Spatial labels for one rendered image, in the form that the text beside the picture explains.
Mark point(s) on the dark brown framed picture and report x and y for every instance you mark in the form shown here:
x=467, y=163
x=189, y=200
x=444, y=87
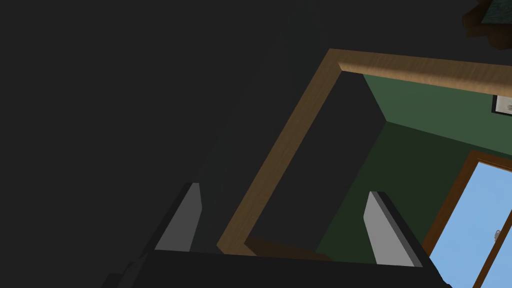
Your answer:
x=490, y=20

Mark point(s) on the brown framed window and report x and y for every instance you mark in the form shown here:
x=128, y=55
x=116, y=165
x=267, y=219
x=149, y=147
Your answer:
x=476, y=224

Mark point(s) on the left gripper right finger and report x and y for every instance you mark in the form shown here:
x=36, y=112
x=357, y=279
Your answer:
x=390, y=234

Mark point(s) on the small framed wall picture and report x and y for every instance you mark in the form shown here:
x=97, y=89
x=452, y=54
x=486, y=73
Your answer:
x=503, y=106

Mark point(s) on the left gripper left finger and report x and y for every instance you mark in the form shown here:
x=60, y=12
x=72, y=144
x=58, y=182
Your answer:
x=183, y=224

